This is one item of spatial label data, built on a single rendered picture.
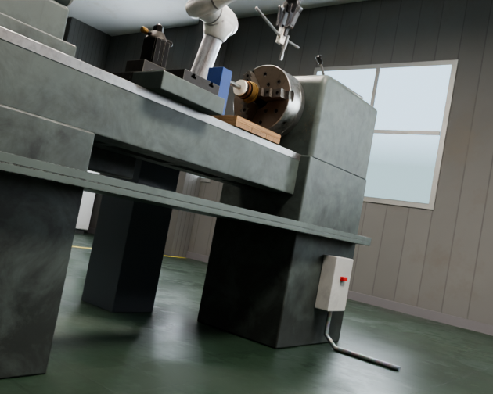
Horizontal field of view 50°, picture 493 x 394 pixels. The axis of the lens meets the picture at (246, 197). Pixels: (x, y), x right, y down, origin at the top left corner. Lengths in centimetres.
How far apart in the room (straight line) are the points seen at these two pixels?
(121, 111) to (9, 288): 59
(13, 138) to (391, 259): 422
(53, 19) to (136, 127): 38
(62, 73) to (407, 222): 409
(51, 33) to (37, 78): 19
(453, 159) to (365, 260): 125
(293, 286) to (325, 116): 78
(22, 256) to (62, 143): 31
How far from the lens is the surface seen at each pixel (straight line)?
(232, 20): 291
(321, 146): 245
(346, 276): 266
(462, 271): 498
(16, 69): 148
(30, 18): 162
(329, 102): 249
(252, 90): 231
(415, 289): 511
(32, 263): 150
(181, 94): 173
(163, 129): 176
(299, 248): 239
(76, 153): 152
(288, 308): 240
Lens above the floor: 49
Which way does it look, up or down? 3 degrees up
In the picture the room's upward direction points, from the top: 11 degrees clockwise
